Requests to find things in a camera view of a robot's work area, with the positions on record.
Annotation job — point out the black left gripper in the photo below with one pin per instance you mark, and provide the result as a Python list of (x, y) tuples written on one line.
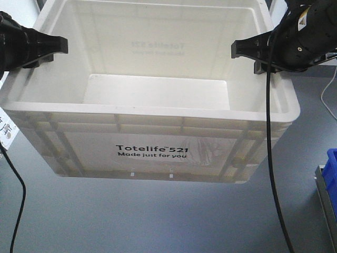
[(23, 47)]

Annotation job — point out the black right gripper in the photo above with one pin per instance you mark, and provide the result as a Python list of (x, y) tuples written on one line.
[(302, 39)]

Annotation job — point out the white Totelife plastic tote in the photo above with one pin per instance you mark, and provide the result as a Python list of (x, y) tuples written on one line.
[(147, 90)]

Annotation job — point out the blue bins right shelf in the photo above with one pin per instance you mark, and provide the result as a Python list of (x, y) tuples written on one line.
[(329, 175)]

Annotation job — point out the white paper sign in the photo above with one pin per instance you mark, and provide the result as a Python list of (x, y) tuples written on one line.
[(9, 130)]

